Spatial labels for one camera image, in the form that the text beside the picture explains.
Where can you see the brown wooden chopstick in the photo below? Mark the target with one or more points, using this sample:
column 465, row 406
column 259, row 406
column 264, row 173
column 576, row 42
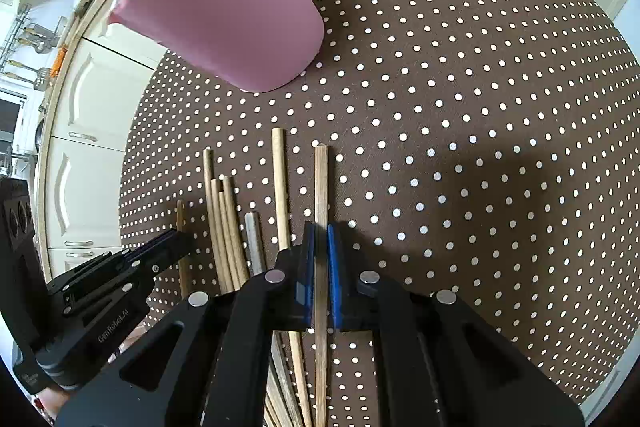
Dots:
column 181, row 217

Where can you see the dark window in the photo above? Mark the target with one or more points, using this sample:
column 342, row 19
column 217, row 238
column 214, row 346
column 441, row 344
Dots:
column 10, row 117

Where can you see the grey metal chopstick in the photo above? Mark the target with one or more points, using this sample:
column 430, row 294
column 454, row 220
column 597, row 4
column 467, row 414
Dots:
column 254, row 242

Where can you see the metal wall utensil rack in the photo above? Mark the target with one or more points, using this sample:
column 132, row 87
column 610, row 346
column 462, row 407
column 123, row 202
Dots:
column 30, row 32

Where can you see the orange dish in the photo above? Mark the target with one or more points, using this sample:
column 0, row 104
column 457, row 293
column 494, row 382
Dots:
column 59, row 59

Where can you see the cream corner base cabinets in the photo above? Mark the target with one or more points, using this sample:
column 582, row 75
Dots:
column 90, row 107

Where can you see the brown polka dot tablecloth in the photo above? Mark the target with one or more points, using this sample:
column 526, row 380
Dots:
column 450, row 107

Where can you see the pink cup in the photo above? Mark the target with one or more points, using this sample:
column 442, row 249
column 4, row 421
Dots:
column 225, row 7

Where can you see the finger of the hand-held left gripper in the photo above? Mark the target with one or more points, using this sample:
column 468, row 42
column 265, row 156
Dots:
column 150, row 264
column 120, row 259

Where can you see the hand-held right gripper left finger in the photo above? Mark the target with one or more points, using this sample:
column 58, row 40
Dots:
column 311, row 267

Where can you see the metal slotted spatula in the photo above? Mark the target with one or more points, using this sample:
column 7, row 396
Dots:
column 42, row 79

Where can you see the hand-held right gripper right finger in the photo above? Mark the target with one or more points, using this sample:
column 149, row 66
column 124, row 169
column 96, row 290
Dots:
column 333, row 267

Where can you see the pale square wooden chopstick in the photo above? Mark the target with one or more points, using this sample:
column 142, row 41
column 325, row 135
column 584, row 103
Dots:
column 320, row 187

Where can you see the bunch of wooden chopsticks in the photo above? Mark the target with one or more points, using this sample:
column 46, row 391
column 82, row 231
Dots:
column 281, row 187

